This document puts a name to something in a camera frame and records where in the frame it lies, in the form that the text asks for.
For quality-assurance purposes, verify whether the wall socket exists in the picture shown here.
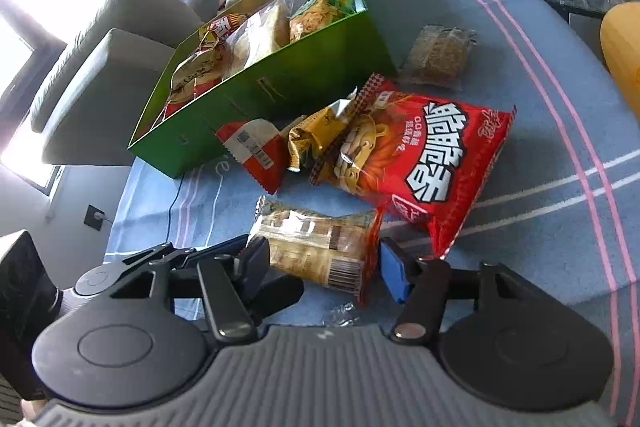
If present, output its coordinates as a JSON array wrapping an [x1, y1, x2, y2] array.
[[82, 204, 114, 231]]

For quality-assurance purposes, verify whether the yellow red chip bag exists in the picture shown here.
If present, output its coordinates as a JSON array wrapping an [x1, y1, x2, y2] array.
[[165, 34, 232, 120]]

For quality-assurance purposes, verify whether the yellow wooden chair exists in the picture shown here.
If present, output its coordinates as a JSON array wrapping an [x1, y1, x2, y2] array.
[[599, 1, 640, 104]]

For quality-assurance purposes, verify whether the green cardboard box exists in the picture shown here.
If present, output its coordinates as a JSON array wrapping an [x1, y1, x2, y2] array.
[[127, 0, 399, 180]]

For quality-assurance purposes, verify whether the yellow snack packet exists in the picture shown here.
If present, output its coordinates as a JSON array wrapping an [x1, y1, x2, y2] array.
[[284, 87, 362, 174]]

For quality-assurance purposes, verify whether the clear cracker packet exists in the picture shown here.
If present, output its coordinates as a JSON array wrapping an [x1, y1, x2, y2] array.
[[247, 196, 385, 305]]

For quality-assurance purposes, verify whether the blue striped tablecloth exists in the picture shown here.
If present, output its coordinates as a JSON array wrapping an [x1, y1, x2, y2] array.
[[102, 0, 640, 427]]

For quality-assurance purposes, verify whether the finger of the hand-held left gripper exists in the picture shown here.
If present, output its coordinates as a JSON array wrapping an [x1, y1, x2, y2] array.
[[252, 274, 304, 327], [120, 234, 251, 275]]

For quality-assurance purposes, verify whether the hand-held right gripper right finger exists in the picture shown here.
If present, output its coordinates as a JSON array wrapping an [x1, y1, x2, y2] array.
[[380, 238, 546, 343]]

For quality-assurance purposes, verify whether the clear brown snack packet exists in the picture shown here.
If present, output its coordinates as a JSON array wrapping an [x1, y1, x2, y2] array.
[[399, 24, 479, 88]]

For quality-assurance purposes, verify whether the sliced bread pack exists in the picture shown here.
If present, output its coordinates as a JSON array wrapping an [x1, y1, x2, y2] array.
[[226, 0, 295, 80]]

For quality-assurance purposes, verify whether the small red white packet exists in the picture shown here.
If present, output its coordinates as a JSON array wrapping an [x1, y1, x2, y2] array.
[[215, 118, 289, 196]]

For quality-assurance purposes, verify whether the large red snack bag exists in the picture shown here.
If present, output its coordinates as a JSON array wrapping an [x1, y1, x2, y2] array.
[[309, 73, 517, 262]]

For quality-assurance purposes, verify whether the clear plastic wrapper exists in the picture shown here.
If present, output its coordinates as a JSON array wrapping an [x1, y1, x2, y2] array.
[[321, 301, 362, 329]]

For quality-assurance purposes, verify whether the grey sofa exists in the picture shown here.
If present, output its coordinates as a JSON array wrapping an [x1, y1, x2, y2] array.
[[29, 0, 227, 168]]

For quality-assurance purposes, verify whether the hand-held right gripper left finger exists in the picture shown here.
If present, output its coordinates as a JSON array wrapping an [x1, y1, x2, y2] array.
[[107, 238, 272, 342]]

